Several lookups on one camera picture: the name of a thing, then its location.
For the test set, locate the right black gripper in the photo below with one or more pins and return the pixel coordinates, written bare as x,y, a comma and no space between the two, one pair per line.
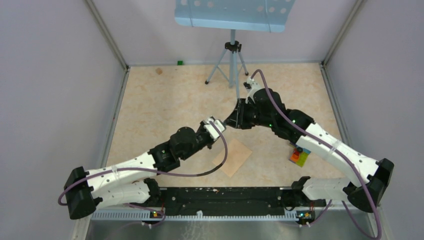
237,119

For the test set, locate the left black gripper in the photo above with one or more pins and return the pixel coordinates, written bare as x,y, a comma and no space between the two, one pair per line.
202,127

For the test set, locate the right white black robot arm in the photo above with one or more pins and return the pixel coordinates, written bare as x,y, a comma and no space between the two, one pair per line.
365,179

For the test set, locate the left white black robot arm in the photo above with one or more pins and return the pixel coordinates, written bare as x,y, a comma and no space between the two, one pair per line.
132,181

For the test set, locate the grey tripod stand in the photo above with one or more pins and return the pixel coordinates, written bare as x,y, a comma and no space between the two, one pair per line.
236,63

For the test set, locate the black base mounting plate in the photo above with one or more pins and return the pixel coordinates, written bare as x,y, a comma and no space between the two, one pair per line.
225,201

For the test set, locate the colourful toy block stack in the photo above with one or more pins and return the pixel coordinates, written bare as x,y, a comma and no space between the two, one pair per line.
299,155

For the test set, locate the blue music stand tray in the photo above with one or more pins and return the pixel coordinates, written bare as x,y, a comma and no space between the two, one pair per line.
246,15

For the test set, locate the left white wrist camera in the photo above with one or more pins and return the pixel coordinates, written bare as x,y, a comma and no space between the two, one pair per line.
214,127

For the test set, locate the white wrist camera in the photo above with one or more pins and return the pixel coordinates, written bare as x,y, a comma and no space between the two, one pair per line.
251,87
214,127

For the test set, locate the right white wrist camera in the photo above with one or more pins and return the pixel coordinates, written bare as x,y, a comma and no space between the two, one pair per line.
251,87

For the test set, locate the grey slotted cable duct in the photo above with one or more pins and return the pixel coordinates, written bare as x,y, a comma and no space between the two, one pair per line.
145,215

